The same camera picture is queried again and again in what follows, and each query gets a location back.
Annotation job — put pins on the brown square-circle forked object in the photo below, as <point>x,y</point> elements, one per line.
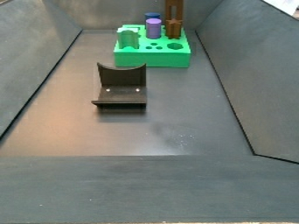
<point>174,11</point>

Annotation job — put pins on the black curved fixture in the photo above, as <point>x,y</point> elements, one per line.
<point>122,86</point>

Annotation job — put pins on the green shape sorter base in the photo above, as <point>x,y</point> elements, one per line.
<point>161,52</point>

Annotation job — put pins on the green arch block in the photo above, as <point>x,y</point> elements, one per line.
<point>127,37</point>

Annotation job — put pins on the purple cylinder block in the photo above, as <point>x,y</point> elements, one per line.
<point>154,28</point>

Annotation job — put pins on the brown star block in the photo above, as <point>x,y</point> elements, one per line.
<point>174,26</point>

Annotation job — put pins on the blue cylinder block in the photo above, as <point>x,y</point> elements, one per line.
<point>150,15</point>

